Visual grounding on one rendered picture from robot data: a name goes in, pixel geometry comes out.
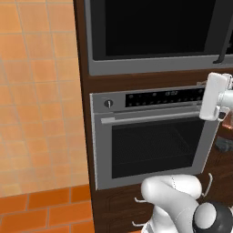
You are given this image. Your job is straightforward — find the dark wood tall cabinet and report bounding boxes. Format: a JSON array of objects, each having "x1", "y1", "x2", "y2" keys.
[{"x1": 73, "y1": 0, "x2": 233, "y2": 233}]

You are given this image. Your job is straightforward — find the black round oven knob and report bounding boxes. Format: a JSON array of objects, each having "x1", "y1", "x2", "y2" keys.
[{"x1": 104, "y1": 98, "x2": 115, "y2": 109}]

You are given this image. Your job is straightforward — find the black glass microwave door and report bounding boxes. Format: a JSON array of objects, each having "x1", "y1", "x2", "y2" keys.
[{"x1": 90, "y1": 0, "x2": 233, "y2": 62}]

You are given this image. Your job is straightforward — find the grey oven door handle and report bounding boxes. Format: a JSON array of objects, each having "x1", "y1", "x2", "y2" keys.
[{"x1": 100, "y1": 110, "x2": 201, "y2": 126}]

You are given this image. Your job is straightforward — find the black microwave door handle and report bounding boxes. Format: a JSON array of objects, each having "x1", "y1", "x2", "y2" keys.
[{"x1": 212, "y1": 16, "x2": 233, "y2": 65}]

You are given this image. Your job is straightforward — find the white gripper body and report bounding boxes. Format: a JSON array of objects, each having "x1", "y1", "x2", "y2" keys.
[{"x1": 198, "y1": 72, "x2": 233, "y2": 122}]

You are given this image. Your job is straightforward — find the grey built-in oven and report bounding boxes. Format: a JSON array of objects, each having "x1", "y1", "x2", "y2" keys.
[{"x1": 89, "y1": 86, "x2": 220, "y2": 191}]

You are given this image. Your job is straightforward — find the silver cupboard door handle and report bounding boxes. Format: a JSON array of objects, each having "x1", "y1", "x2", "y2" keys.
[{"x1": 200, "y1": 172, "x2": 214, "y2": 198}]

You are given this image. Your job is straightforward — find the dark wood drawer front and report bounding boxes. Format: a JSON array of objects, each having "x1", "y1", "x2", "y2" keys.
[
  {"x1": 104, "y1": 190, "x2": 155, "y2": 214},
  {"x1": 106, "y1": 212, "x2": 155, "y2": 233}
]

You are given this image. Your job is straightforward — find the grey black microwave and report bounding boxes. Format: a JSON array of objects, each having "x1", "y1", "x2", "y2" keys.
[{"x1": 84, "y1": 0, "x2": 233, "y2": 77}]

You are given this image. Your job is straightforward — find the grey glass oven door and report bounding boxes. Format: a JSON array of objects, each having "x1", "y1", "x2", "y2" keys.
[{"x1": 91, "y1": 109, "x2": 220, "y2": 191}]

